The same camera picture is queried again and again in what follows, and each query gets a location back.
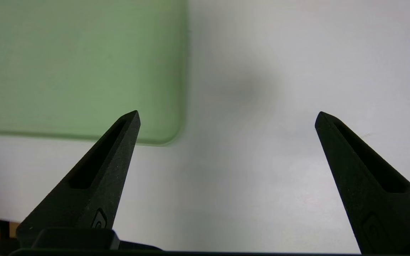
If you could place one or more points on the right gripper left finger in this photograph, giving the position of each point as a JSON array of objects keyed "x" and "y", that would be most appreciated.
[{"x": 94, "y": 188}]

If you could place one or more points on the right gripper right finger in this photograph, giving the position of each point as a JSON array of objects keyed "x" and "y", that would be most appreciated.
[{"x": 372, "y": 192}]

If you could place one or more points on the light green plastic tray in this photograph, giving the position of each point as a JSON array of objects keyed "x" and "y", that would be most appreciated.
[{"x": 66, "y": 64}]

